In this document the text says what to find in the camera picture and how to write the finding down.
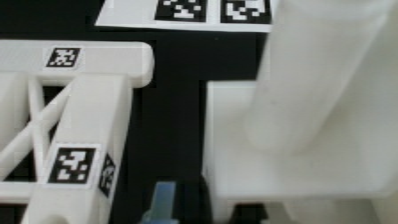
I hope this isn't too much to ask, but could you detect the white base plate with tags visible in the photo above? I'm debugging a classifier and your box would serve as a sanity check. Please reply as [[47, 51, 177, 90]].
[[97, 0, 280, 33]]

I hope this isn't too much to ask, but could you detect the white chair back part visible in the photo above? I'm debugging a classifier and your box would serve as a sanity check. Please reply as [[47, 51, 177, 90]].
[[0, 40, 155, 224]]

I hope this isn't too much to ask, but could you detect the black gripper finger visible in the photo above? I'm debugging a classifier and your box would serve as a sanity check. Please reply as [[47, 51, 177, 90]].
[[141, 178, 214, 224]]

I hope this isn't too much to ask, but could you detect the white chair leg with tag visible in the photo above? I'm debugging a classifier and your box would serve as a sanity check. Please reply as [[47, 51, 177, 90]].
[[246, 0, 398, 155]]

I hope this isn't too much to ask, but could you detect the white chair seat part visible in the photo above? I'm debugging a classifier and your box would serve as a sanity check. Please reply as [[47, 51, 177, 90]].
[[203, 81, 398, 224]]

